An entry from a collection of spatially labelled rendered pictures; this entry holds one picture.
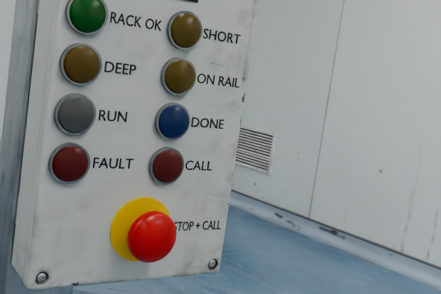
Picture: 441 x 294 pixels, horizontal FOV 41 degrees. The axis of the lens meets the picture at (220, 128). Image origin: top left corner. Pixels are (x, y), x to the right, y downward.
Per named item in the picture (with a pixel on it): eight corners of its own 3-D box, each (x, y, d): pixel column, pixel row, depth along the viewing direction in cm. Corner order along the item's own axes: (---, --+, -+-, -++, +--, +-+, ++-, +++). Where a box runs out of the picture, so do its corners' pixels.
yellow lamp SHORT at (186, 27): (201, 50, 47) (205, 15, 46) (170, 46, 45) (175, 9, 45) (195, 50, 47) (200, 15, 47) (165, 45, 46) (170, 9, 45)
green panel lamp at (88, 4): (105, 36, 42) (110, -3, 42) (68, 30, 41) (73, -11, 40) (102, 35, 43) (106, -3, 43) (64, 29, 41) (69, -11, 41)
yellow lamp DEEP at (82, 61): (100, 86, 43) (104, 48, 42) (62, 82, 41) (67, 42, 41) (96, 84, 43) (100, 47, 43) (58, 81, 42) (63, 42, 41)
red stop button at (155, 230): (176, 264, 46) (184, 214, 46) (130, 268, 44) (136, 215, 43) (151, 245, 50) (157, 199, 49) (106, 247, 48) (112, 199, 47)
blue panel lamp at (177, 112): (188, 140, 47) (193, 106, 47) (158, 138, 46) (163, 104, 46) (184, 138, 48) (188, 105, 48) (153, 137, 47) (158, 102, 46)
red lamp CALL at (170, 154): (182, 184, 48) (187, 151, 48) (152, 184, 46) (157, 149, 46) (178, 182, 48) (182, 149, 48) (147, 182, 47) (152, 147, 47)
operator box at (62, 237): (220, 273, 52) (264, -23, 50) (27, 292, 43) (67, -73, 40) (187, 251, 57) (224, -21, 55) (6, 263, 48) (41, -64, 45)
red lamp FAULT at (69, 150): (88, 184, 43) (92, 146, 43) (51, 183, 42) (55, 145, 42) (84, 181, 44) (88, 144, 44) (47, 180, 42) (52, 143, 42)
